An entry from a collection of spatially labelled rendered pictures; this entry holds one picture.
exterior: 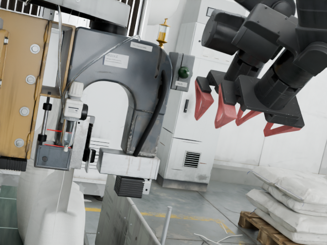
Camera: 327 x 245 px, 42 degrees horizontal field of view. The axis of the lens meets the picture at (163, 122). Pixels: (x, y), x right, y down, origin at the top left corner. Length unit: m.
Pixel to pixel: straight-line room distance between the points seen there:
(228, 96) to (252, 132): 5.17
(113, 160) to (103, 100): 2.77
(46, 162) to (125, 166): 0.18
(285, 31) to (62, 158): 0.60
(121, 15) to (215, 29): 0.34
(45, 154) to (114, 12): 0.36
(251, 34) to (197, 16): 4.16
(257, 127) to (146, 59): 4.90
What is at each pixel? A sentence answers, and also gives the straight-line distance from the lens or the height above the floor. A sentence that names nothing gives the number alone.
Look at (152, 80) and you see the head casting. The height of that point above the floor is 1.25.
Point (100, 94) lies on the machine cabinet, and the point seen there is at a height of 0.98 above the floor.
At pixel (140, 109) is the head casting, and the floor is 1.18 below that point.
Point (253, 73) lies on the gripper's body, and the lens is 0.81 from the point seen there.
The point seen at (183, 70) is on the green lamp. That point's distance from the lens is 1.03.
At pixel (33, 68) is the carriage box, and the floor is 1.23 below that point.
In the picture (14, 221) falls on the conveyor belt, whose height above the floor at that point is 0.38.
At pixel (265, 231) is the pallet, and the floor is 0.12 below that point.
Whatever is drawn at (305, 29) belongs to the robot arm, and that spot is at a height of 1.36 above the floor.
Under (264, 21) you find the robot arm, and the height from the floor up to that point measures 1.37.
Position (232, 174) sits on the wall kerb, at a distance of 5.81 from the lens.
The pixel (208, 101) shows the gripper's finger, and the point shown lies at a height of 1.24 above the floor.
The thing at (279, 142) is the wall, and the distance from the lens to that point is 6.09.
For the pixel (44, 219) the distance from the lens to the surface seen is 1.31.
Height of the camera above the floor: 1.28
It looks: 7 degrees down
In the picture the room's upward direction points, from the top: 11 degrees clockwise
